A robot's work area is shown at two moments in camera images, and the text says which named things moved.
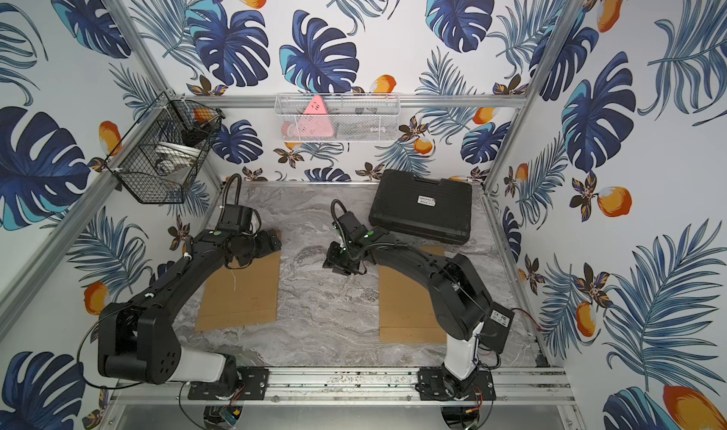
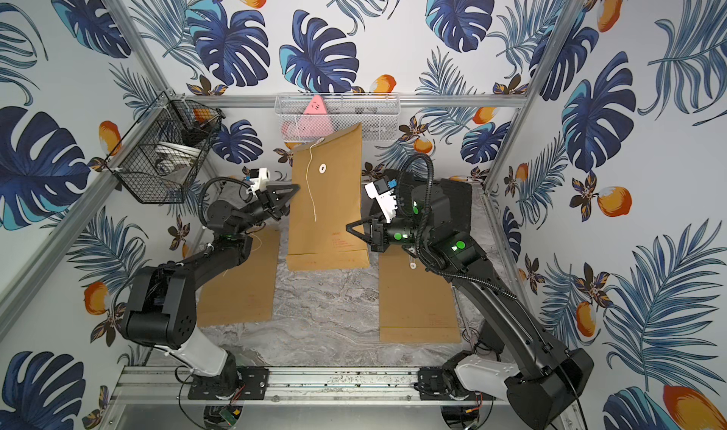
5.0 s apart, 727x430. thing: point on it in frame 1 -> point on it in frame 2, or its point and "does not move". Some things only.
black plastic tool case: [437, 209] does not move
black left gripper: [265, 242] -> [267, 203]
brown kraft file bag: [406, 312] does not move
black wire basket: [166, 149] does not move
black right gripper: [330, 260] -> [377, 237]
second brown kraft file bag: [236, 296] does not move
